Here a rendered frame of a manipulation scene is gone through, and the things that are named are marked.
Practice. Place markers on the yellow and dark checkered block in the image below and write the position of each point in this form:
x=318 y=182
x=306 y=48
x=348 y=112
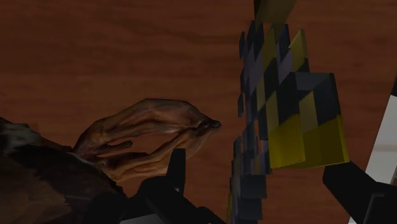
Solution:
x=288 y=136

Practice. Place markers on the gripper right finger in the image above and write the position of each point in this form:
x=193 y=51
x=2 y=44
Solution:
x=356 y=189

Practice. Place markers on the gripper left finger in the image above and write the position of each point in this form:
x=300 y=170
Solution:
x=176 y=167

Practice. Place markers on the brown creature figure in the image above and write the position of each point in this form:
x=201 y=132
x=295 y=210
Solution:
x=149 y=118

